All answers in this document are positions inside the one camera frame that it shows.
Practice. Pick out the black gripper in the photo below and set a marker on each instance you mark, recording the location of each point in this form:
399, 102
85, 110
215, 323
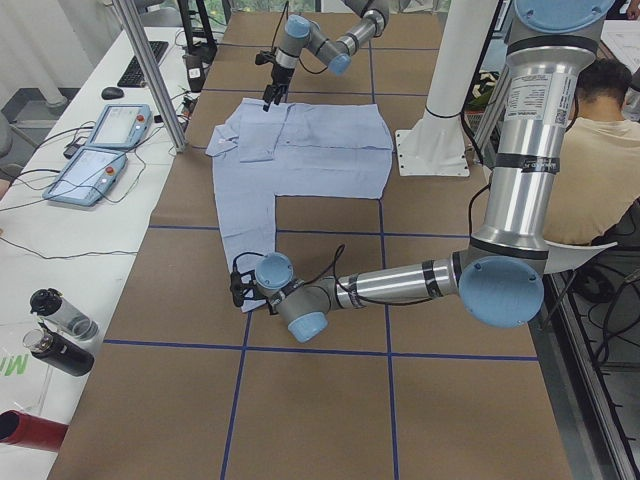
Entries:
278, 76
273, 306

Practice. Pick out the blue striped button shirt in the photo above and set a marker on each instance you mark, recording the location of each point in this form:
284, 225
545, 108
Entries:
292, 149

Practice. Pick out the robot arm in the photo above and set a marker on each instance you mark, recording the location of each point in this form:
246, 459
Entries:
499, 276
301, 33

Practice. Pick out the black monitor stand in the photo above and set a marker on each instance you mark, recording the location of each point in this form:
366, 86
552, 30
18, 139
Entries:
199, 41

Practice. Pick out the upper teach pendant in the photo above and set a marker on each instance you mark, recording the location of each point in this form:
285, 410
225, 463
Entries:
120, 126

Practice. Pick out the teach pendant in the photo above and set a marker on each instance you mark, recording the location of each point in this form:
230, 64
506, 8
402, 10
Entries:
87, 177
120, 126

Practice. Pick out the black computer mouse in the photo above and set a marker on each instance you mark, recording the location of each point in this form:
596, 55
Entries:
112, 93

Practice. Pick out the lower teach pendant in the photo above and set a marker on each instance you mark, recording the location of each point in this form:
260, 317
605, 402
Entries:
87, 177

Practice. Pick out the clear water bottle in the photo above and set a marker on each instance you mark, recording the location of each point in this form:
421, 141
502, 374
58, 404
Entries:
50, 305

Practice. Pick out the black water bottle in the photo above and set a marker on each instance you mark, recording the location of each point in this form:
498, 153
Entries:
56, 351

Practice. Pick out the red cylinder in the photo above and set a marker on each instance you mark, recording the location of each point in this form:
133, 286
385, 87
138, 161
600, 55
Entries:
28, 431

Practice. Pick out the seated person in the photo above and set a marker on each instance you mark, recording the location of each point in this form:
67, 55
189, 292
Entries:
599, 162

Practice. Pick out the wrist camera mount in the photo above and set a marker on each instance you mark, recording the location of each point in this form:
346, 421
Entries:
266, 56
236, 284

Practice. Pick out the aluminium frame post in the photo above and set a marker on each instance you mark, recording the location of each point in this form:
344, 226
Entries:
130, 21

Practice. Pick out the white pedestal column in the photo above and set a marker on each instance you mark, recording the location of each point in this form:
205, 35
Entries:
467, 26

